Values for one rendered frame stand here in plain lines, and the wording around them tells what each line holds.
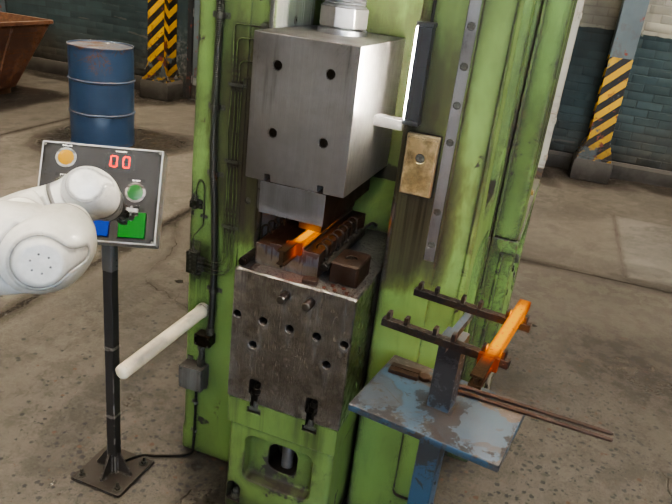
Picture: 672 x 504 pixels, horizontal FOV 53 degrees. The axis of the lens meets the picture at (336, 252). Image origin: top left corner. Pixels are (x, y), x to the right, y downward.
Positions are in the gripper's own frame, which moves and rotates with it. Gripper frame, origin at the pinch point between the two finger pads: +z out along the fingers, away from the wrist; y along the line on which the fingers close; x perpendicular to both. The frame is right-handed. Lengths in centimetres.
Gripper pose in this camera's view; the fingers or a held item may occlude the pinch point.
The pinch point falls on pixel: (122, 217)
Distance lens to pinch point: 185.8
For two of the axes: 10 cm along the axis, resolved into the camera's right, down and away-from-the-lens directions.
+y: 9.9, 0.7, 1.1
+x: 0.6, -9.9, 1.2
